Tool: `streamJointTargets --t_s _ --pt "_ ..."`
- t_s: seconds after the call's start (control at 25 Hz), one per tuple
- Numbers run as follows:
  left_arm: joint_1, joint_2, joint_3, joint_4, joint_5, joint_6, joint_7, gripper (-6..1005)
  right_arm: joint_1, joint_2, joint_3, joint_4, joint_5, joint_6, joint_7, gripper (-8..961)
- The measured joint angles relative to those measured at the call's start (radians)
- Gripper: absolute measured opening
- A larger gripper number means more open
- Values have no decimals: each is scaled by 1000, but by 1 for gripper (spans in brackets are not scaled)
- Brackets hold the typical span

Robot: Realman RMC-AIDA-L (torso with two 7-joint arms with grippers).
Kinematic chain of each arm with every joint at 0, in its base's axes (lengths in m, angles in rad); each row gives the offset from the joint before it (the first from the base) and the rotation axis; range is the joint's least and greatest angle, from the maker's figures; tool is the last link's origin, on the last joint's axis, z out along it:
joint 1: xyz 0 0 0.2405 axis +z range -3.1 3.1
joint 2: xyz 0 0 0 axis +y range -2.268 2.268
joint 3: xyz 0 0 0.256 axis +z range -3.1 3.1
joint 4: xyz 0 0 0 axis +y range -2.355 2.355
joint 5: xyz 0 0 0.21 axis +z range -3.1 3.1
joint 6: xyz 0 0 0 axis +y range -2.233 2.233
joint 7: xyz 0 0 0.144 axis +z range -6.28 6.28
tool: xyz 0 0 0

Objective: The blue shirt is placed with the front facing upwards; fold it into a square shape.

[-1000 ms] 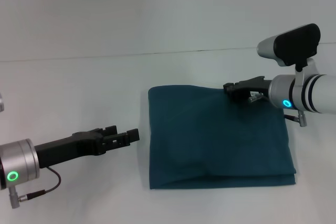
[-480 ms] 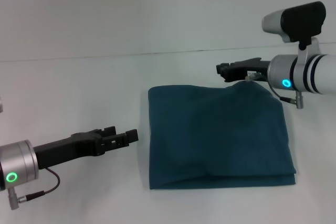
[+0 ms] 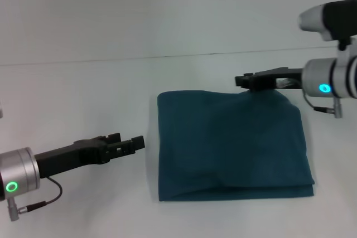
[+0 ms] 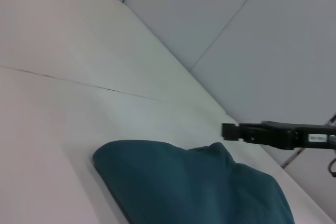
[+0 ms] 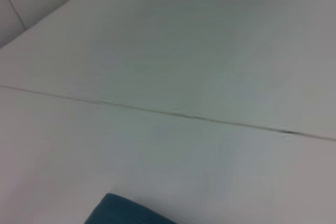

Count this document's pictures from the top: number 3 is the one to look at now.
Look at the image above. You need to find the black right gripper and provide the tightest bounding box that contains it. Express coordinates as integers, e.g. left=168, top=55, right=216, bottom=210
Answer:
left=234, top=67, right=305, bottom=93

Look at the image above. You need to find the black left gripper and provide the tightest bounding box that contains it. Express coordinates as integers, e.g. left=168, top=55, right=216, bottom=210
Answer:
left=33, top=132, right=146, bottom=180

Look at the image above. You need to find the teal blue printed t-shirt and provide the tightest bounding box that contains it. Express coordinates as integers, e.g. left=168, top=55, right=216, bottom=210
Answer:
left=156, top=89, right=316, bottom=203

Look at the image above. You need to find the right arm dark cable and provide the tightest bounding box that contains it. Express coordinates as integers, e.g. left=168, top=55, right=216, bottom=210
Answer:
left=303, top=92, right=344, bottom=119

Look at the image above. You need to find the arm dark cable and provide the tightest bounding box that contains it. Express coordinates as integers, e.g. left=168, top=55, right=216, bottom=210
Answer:
left=303, top=92, right=344, bottom=119
left=6, top=176, right=64, bottom=222

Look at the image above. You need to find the left arm dark cable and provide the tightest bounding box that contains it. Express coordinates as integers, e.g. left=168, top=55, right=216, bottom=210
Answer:
left=6, top=176, right=64, bottom=222

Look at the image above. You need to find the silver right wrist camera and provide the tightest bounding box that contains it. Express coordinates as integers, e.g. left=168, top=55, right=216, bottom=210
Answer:
left=297, top=0, right=357, bottom=51

